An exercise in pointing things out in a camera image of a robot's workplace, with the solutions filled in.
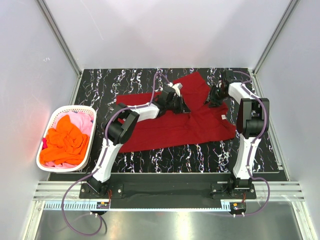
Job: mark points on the left aluminium frame post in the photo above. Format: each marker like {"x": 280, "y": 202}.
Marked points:
{"x": 58, "y": 35}

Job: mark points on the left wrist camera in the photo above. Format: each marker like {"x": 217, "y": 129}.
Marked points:
{"x": 177, "y": 88}

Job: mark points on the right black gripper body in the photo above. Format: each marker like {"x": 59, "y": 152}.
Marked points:
{"x": 216, "y": 96}

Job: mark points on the red t-shirt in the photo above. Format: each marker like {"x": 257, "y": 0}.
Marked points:
{"x": 201, "y": 125}

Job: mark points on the magenta garment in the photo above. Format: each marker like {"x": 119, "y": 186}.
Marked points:
{"x": 44, "y": 143}

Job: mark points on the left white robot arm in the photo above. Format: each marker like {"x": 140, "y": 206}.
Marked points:
{"x": 120, "y": 127}

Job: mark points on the pink t-shirt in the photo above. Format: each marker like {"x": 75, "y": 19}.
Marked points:
{"x": 83, "y": 121}

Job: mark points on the white plastic laundry basket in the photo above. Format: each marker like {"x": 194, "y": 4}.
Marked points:
{"x": 75, "y": 108}

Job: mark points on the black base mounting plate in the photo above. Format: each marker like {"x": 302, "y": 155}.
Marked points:
{"x": 210, "y": 185}

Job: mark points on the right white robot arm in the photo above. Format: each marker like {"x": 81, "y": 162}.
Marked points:
{"x": 252, "y": 122}

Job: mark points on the right aluminium frame post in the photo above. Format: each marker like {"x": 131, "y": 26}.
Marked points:
{"x": 289, "y": 10}

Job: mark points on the slotted cable duct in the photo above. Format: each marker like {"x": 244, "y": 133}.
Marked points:
{"x": 116, "y": 206}

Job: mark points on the orange t-shirt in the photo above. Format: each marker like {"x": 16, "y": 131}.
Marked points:
{"x": 66, "y": 144}

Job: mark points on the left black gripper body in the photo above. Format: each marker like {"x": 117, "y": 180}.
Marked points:
{"x": 173, "y": 105}

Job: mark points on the aluminium frame post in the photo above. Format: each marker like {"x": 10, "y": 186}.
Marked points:
{"x": 58, "y": 35}
{"x": 289, "y": 10}

